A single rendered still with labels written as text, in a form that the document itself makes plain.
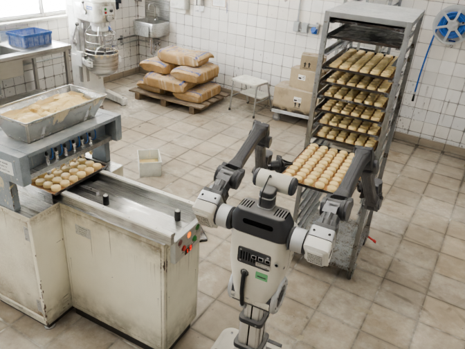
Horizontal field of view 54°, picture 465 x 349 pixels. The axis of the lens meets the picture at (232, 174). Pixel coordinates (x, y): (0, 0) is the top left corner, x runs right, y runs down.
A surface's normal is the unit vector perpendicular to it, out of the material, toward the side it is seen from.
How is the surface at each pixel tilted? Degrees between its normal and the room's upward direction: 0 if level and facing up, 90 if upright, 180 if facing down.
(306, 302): 0
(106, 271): 90
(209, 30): 90
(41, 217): 90
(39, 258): 90
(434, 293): 0
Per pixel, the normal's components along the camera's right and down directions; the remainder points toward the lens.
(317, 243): -0.16, -0.56
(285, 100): -0.47, 0.40
